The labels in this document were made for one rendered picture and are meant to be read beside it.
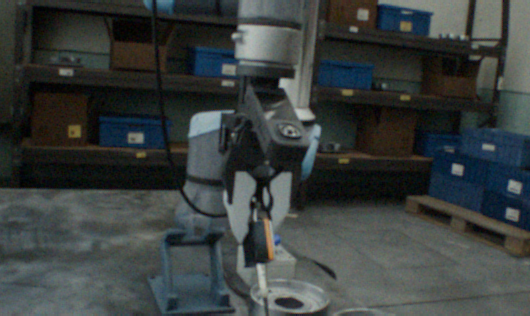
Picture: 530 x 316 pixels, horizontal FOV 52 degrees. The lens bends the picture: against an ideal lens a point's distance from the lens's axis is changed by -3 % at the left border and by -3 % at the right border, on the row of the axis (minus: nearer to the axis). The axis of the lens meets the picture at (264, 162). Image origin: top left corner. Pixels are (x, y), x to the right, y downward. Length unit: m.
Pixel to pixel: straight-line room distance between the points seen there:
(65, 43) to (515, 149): 3.48
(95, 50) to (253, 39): 3.96
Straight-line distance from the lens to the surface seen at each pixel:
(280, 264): 0.86
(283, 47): 0.63
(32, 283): 0.86
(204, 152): 1.11
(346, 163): 4.59
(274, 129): 0.57
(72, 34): 4.56
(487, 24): 6.09
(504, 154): 4.45
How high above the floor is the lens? 1.13
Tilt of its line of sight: 10 degrees down
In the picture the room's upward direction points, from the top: 5 degrees clockwise
